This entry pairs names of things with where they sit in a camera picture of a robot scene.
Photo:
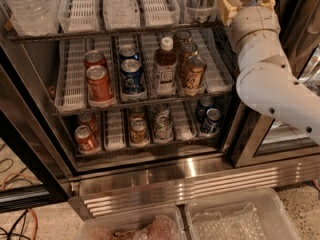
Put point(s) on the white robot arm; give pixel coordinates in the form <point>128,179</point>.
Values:
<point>266,83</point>

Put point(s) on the plaid label bottle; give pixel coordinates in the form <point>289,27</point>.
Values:
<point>199,11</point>

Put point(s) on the brown tea bottle white cap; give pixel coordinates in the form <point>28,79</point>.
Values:
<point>165,62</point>

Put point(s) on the right glass fridge door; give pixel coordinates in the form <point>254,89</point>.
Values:
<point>264,138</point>

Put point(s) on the glass fridge door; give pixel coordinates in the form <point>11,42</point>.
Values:
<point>20,130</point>
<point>264,138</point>

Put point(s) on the steel fridge bottom grille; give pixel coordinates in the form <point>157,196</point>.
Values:
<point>178,182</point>

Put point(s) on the clear water bottle red cap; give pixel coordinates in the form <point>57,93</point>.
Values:
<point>34,17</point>

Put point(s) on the left glass fridge door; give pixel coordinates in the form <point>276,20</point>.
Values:
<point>20,130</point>

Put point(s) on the rear gold coffee can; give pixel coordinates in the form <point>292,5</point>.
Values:
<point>179,37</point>

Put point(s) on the gold coffee can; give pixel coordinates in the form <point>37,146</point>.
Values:
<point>193,70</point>
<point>179,37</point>
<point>186,49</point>

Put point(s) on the middle gold coffee can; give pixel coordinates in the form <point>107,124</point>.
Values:
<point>186,49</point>

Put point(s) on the front gold coffee can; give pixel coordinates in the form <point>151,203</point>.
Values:
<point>193,70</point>

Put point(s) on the bottom rear blue can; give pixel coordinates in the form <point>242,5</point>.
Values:
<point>203,104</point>

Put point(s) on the rear blue soda can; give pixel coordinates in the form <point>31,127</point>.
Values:
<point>128,52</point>

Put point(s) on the blue soda can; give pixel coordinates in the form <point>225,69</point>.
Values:
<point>131,77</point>
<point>128,52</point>

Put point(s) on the bottom front blue can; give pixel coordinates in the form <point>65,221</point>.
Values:
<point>211,121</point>

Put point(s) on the front blue soda can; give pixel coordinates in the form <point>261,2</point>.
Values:
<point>131,77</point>

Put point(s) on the bottom rear green can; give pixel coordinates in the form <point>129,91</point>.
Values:
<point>161,109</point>

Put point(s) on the green can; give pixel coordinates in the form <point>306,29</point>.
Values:
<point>161,109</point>
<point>163,128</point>

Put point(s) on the bottom front green can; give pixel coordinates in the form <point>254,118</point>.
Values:
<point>163,128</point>

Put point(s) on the bottom rear gold can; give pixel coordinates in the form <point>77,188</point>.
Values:
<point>136,112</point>

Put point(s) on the rear orange soda can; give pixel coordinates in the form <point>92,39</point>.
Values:
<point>93,58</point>

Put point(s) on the orange soda can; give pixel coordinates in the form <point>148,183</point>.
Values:
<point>99,83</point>
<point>93,58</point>

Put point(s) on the bottom front gold can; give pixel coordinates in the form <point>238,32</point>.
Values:
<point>138,131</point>

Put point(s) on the front orange soda can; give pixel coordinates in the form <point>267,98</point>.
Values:
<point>99,83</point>

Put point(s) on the bottom rear orange can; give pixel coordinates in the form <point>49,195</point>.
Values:
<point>90,120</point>

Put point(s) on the bottom front orange can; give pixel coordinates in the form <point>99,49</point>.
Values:
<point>85,139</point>

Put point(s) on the right clear plastic bin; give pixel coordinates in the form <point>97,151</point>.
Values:
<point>255,214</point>

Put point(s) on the clear plastic bin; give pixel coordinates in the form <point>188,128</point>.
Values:
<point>255,214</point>
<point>152,223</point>

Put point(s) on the left clear plastic bin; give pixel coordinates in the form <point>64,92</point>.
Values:
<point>152,223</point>

